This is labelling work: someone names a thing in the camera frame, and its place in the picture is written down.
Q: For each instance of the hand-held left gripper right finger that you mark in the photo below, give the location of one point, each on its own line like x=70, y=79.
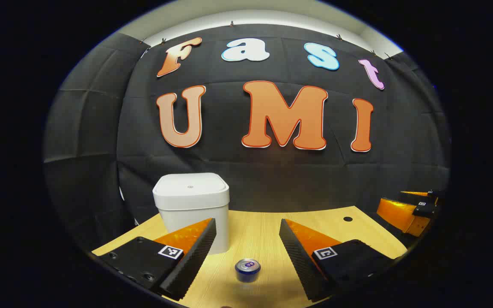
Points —
x=298, y=261

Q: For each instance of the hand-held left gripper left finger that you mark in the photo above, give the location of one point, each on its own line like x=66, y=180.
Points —
x=195, y=256

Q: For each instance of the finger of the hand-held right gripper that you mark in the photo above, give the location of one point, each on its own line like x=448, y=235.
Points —
x=432, y=195
x=400, y=214

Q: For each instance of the blue pop can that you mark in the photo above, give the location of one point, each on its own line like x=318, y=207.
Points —
x=247, y=270

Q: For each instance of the white desktop garbage bin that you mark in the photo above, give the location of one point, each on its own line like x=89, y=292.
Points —
x=191, y=201

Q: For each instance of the wooden desktop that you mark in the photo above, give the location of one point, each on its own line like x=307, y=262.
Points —
x=255, y=231

